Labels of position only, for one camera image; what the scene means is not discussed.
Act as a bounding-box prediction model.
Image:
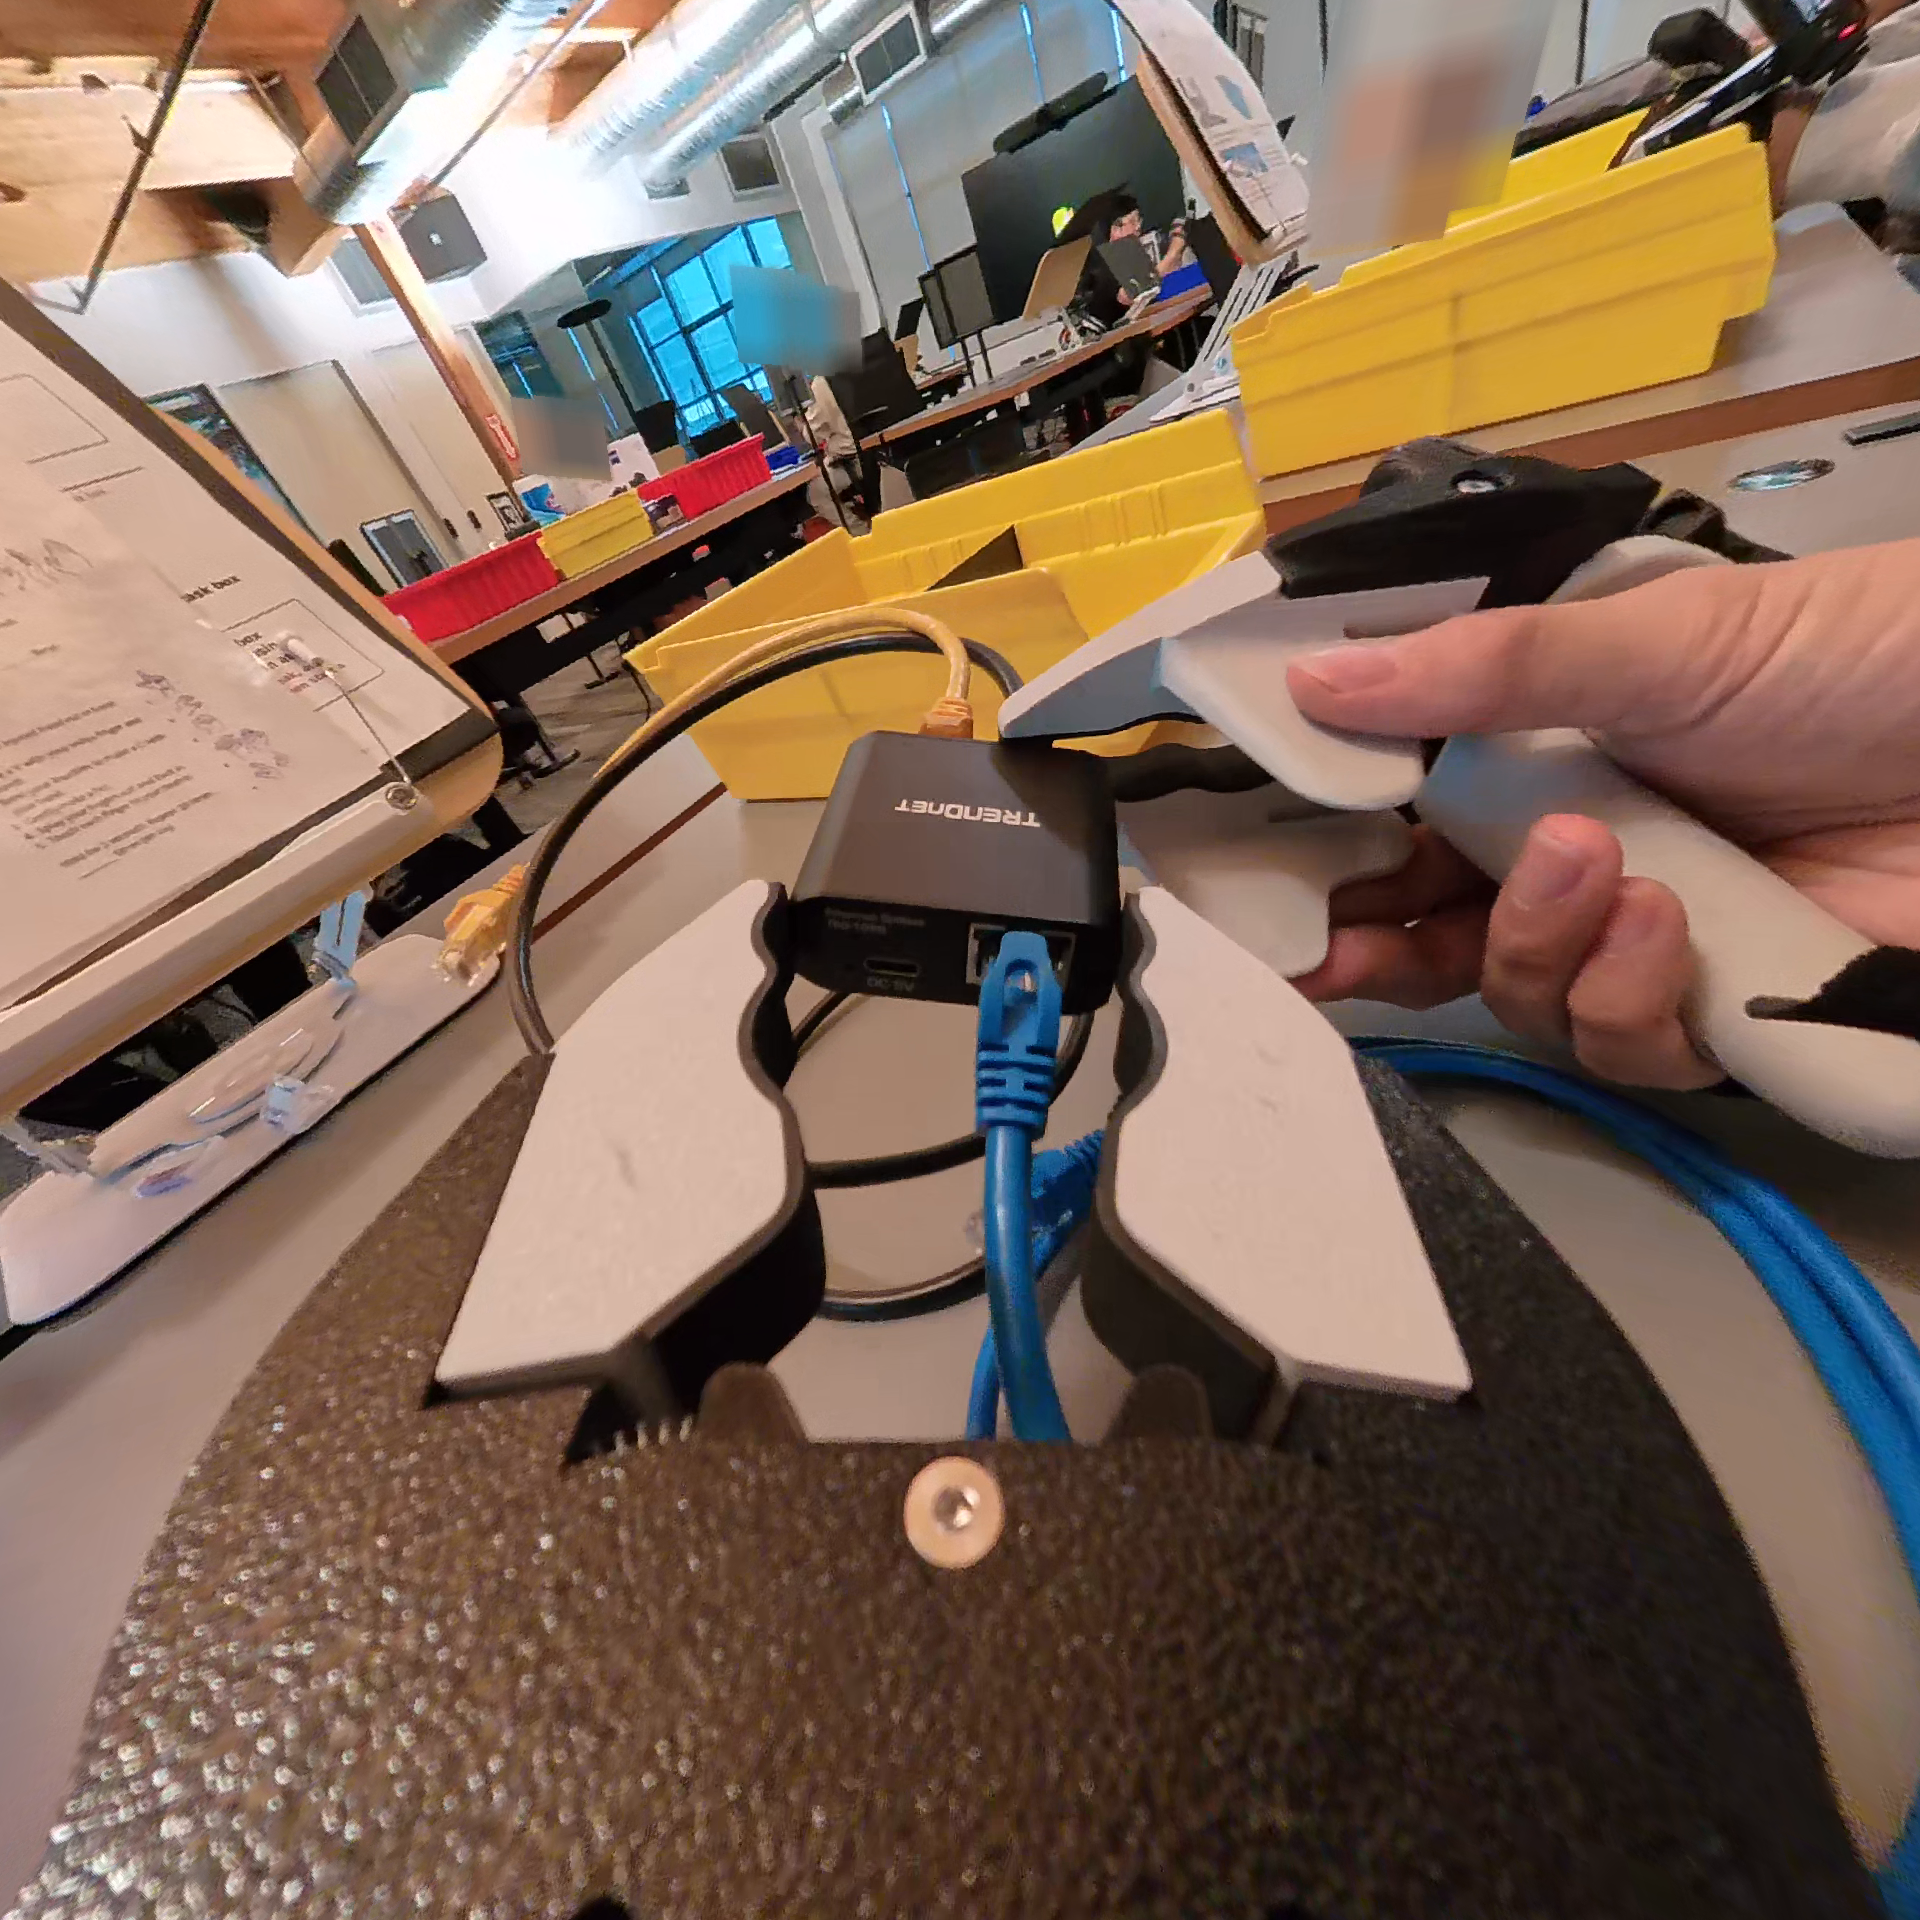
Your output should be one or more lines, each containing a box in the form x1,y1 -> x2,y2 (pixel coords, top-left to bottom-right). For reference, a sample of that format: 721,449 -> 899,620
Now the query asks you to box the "person's right hand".
1285,529 -> 1920,1092

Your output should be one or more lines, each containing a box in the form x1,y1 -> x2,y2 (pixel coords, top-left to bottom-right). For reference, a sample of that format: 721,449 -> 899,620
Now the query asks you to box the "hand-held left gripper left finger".
431,879 -> 826,1398

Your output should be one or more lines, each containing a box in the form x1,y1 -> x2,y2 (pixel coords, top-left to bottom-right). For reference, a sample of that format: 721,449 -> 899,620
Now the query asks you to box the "yellow ethernet cable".
433,601 -> 980,985

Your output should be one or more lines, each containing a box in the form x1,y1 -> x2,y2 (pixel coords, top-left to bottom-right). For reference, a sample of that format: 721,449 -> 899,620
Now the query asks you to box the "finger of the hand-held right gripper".
1127,803 -> 1420,982
996,551 -> 1488,816

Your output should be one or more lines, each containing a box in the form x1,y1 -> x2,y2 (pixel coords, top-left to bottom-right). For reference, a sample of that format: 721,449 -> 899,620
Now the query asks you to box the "large black screen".
961,75 -> 1190,324

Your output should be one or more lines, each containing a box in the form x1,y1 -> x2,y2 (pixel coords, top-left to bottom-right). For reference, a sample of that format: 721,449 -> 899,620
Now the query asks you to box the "black power cable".
503,628 -> 1112,1326

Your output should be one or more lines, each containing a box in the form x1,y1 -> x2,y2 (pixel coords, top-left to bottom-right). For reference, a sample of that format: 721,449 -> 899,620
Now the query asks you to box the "stack of yellow plastic bins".
1230,109 -> 1779,480

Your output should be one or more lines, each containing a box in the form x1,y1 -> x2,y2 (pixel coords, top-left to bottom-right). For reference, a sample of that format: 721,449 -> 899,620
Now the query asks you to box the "black network switch box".
789,731 -> 1122,1006

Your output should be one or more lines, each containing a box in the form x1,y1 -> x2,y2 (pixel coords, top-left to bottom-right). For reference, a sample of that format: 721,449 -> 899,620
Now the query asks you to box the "long office table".
427,459 -> 841,714

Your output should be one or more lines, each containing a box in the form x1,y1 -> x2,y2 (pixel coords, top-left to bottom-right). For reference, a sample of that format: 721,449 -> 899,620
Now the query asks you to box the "blue ethernet cable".
964,931 -> 1920,1891

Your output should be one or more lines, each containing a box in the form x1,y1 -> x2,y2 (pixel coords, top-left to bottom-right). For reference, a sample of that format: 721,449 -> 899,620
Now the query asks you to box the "red plastic bin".
381,531 -> 565,639
636,439 -> 778,524

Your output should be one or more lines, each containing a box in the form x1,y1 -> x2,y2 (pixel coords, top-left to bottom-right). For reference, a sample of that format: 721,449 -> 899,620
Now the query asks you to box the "silver air duct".
573,0 -> 1051,196

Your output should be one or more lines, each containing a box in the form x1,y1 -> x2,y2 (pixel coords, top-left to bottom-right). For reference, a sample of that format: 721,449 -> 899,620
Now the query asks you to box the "white bracket panel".
0,886 -> 503,1328

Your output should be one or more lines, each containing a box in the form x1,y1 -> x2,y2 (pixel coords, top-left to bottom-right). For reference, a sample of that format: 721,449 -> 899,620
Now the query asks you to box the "black ceiling speaker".
398,196 -> 489,288

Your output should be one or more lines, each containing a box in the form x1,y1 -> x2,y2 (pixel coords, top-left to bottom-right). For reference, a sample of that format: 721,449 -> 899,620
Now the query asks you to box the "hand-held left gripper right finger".
1083,886 -> 1476,1419

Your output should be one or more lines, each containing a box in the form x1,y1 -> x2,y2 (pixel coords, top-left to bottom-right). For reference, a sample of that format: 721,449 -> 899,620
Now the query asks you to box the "small yellow plastic bin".
536,493 -> 657,582

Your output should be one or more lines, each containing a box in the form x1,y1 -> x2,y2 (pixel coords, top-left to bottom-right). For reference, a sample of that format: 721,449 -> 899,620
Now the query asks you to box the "black computer monitor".
916,247 -> 1004,364

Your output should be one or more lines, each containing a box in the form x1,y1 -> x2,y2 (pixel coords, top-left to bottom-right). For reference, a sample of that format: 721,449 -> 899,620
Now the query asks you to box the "yellow plastic bin with divider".
626,407 -> 1269,800

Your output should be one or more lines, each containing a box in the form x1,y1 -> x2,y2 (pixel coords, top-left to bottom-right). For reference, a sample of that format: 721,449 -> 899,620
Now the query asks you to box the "background office table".
879,283 -> 1218,449

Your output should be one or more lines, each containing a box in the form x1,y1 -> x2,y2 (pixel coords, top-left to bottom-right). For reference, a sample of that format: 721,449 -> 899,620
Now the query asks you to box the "instruction sheet board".
1117,0 -> 1318,266
0,276 -> 503,1121

